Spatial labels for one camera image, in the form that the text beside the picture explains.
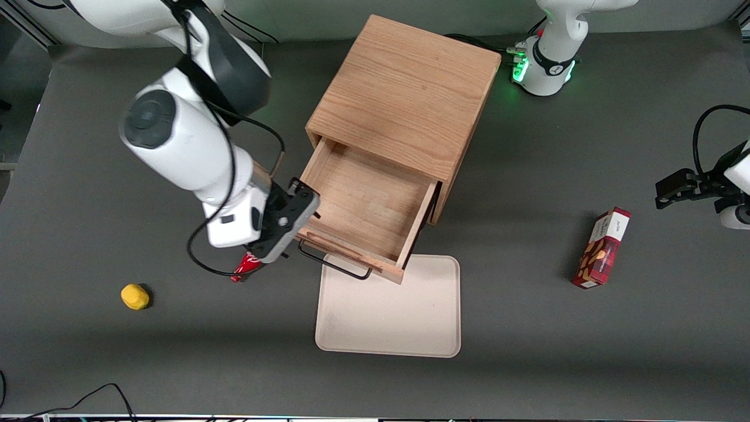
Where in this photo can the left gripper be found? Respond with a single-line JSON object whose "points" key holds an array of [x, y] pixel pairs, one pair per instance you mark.
{"points": [[712, 180]]}

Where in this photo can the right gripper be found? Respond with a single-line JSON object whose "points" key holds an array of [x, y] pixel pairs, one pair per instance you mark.
{"points": [[277, 200]]}

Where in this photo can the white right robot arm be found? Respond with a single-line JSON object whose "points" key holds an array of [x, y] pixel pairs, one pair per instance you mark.
{"points": [[176, 140]]}

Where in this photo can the wooden drawer cabinet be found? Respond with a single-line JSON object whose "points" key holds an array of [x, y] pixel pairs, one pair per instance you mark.
{"points": [[404, 88]]}

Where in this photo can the red soda bottle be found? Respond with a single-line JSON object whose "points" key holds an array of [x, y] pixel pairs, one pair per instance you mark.
{"points": [[247, 265]]}

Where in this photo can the red snack box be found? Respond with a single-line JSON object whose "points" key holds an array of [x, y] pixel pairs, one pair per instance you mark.
{"points": [[603, 249]]}

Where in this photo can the beige plastic tray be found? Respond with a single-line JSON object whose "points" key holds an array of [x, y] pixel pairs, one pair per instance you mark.
{"points": [[404, 316]]}

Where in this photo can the yellow lemon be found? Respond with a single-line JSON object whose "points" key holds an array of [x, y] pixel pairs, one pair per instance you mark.
{"points": [[135, 296]]}

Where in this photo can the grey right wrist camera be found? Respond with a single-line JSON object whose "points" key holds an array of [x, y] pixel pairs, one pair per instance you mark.
{"points": [[284, 220]]}

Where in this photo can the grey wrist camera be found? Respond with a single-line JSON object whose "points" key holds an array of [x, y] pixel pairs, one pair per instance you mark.
{"points": [[284, 220], [737, 217]]}

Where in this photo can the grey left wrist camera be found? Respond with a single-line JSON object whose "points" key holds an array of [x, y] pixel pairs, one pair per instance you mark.
{"points": [[737, 217]]}

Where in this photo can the aluminium frame rail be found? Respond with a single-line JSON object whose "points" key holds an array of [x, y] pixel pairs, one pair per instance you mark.
{"points": [[26, 23], [741, 12]]}

